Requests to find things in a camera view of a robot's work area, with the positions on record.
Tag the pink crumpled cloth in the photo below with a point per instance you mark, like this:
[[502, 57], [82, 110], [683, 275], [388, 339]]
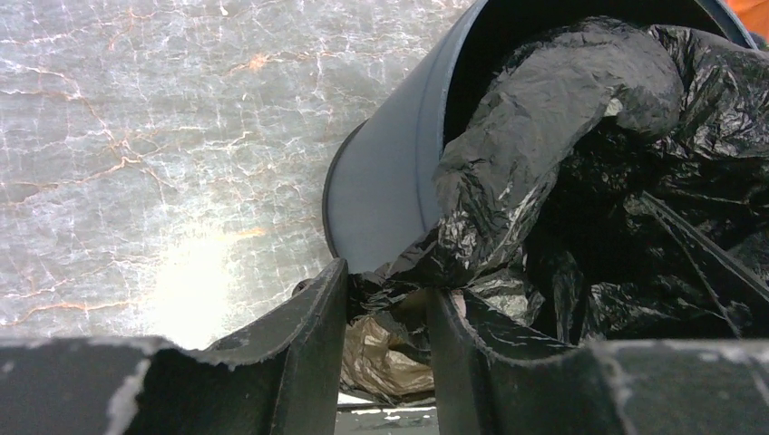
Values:
[[753, 14]]

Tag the black plastic trash bag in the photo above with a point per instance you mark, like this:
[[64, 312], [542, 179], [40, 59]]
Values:
[[611, 184]]

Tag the dark blue trash bin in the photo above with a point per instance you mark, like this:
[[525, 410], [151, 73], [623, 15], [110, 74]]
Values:
[[378, 195]]

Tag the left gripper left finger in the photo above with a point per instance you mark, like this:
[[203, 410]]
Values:
[[277, 375]]

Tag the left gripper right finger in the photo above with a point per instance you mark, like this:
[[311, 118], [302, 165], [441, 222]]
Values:
[[494, 376]]

